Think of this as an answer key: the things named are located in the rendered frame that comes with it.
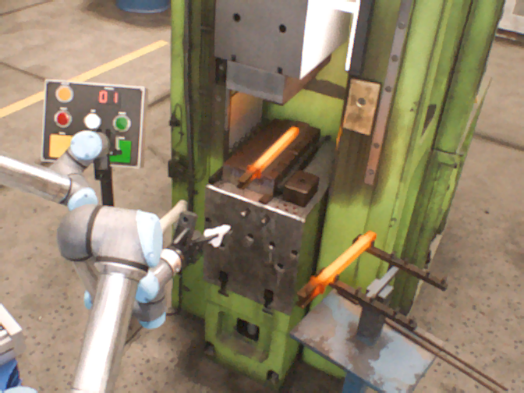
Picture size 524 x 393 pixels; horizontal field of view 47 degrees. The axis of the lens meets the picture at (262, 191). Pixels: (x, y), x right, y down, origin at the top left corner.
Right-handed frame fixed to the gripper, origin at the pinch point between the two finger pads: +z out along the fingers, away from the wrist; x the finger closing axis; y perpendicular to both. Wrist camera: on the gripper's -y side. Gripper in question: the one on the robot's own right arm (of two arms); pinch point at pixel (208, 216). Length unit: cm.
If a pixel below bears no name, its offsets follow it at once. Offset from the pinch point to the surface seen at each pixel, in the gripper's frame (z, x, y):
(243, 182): 20.5, 1.0, -1.1
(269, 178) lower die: 30.7, 5.6, 1.2
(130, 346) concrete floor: 15, -46, 100
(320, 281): -3.6, 38.8, 5.0
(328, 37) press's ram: 52, 12, -43
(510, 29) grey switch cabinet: 555, 42, 88
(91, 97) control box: 18, -58, -16
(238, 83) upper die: 30.7, -8.0, -30.0
